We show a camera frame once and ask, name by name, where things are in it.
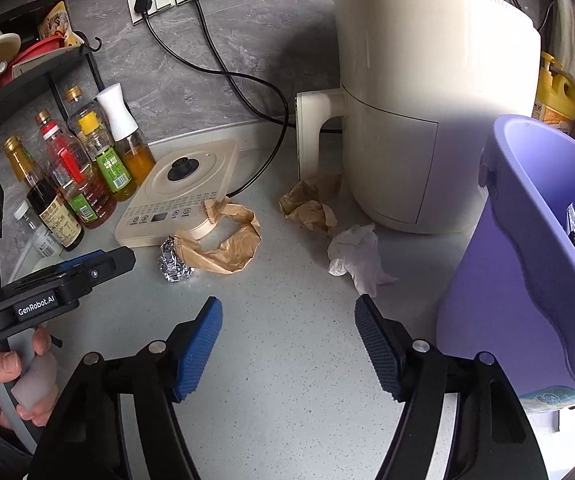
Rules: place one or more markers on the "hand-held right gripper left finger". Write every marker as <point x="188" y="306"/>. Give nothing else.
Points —
<point x="200" y="355"/>

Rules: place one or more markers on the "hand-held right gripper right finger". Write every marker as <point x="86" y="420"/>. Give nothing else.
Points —
<point x="380" y="350"/>

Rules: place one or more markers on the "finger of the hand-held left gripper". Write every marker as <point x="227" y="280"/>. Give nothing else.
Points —
<point x="87" y="260"/>

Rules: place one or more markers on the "small foil ball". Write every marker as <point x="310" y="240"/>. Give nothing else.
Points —
<point x="175" y="260"/>

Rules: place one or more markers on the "white tissue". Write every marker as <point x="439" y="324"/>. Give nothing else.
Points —
<point x="357" y="255"/>

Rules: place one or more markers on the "long brown paper strip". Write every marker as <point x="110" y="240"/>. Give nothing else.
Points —
<point x="232" y="255"/>

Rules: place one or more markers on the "purple plastic bucket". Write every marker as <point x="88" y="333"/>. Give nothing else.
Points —
<point x="507" y="285"/>

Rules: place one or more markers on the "brown paper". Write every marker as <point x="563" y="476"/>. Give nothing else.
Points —
<point x="307" y="205"/>

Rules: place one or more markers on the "dark foil wrapper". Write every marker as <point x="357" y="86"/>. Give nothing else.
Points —
<point x="572" y="225"/>

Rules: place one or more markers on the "small clear bottle white cap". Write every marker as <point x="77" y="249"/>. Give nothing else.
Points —
<point x="37" y="235"/>

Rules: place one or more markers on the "red label oil bottle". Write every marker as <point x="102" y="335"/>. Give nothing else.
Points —
<point x="75" y="175"/>

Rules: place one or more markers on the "yellow cap green label bottle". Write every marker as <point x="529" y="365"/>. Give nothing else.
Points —
<point x="112" y="170"/>

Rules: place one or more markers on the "cream induction cooker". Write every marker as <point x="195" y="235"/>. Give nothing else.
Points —
<point x="167" y="200"/>

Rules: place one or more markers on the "white top oil sprayer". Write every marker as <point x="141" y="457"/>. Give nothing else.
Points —
<point x="117" y="115"/>

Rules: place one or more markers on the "clear bottle gold cap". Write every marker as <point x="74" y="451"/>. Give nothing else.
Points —
<point x="78" y="110"/>

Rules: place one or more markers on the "black kitchen rack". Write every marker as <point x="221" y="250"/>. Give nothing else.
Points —
<point x="22" y="80"/>

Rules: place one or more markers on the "red plastic lid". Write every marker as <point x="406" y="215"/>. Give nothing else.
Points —
<point x="32" y="55"/>

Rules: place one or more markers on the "orange snack packet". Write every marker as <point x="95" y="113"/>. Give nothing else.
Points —
<point x="57" y="22"/>

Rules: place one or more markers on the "cream air fryer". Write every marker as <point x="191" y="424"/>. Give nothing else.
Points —
<point x="417" y="110"/>

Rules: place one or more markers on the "yellow dish soap bottle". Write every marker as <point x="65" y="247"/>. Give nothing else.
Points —
<point x="557" y="95"/>

